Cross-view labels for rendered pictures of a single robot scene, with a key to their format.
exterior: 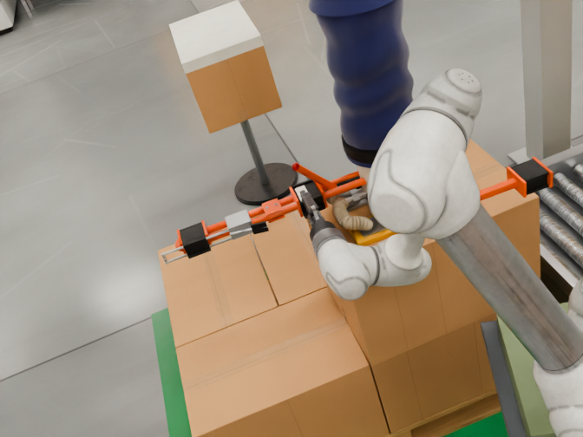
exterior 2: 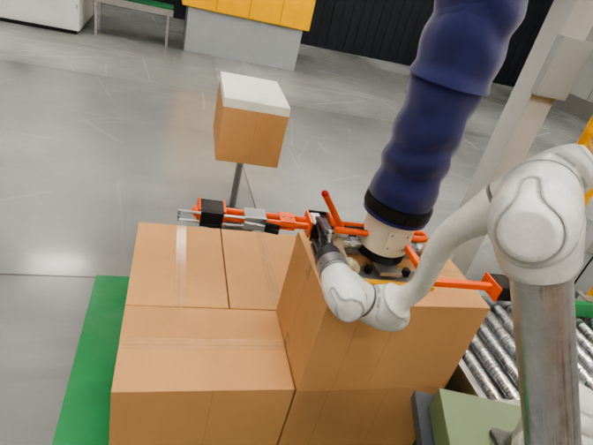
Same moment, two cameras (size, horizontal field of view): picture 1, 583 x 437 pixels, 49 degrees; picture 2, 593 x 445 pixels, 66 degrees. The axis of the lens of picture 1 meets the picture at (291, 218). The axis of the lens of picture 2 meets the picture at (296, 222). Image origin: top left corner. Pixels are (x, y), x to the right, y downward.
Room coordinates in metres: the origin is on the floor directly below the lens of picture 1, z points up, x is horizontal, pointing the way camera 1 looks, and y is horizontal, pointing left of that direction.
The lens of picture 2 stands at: (0.24, 0.32, 1.80)
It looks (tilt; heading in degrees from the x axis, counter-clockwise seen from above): 29 degrees down; 346
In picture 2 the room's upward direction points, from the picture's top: 15 degrees clockwise
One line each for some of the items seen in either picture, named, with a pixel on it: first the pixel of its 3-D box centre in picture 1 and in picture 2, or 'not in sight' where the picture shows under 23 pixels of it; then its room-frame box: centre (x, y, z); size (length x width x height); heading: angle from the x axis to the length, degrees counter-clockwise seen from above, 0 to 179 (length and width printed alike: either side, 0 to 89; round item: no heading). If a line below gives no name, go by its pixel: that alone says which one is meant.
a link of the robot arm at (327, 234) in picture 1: (330, 245); (333, 268); (1.28, -0.07, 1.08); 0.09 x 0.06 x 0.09; 95
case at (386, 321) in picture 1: (421, 247); (372, 309); (1.51, -0.37, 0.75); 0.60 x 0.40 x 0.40; 96
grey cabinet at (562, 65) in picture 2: not in sight; (561, 68); (2.52, -1.40, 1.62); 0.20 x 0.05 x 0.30; 95
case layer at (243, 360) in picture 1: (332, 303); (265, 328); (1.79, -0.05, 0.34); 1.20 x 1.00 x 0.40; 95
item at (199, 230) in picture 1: (194, 238); (211, 211); (1.49, 0.28, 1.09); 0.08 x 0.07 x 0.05; 95
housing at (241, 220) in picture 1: (239, 225); (253, 219); (1.49, 0.15, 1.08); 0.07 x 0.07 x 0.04; 5
